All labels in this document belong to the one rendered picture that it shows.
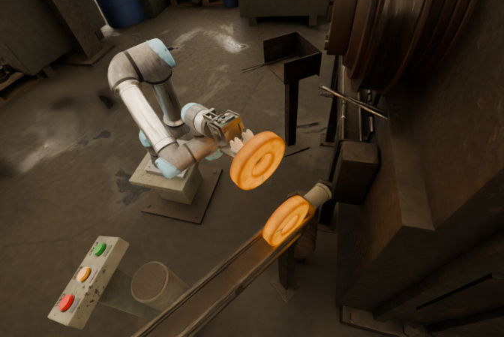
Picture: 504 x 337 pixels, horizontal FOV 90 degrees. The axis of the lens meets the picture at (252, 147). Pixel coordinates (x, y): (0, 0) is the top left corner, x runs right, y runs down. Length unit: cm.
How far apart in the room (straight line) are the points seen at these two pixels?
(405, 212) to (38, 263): 183
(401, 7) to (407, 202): 37
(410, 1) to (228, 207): 132
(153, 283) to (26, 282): 109
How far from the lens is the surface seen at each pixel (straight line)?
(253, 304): 139
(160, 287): 94
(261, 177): 64
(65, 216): 203
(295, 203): 68
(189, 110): 80
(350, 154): 76
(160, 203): 171
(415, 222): 61
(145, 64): 100
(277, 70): 144
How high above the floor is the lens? 137
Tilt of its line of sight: 49 degrees down
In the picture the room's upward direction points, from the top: 8 degrees counter-clockwise
